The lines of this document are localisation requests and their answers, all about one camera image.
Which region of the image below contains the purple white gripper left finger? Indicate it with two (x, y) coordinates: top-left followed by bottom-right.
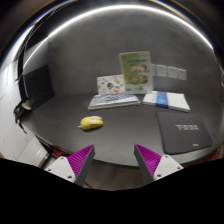
(46, 145), (95, 186)

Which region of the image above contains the white wall socket row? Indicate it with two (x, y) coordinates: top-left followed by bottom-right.
(151, 64), (187, 81)

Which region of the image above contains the black bag with straps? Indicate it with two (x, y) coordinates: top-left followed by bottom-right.
(13, 100), (32, 133)

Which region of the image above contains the black mouse pad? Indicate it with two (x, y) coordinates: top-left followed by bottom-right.
(157, 112), (213, 155)

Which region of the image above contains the black monitor panel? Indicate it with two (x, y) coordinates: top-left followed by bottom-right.
(24, 65), (54, 110)

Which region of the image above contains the white box with blue band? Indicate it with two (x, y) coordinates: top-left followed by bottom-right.
(142, 91), (190, 112)

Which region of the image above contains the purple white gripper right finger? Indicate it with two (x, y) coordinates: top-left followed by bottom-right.
(134, 144), (182, 185)

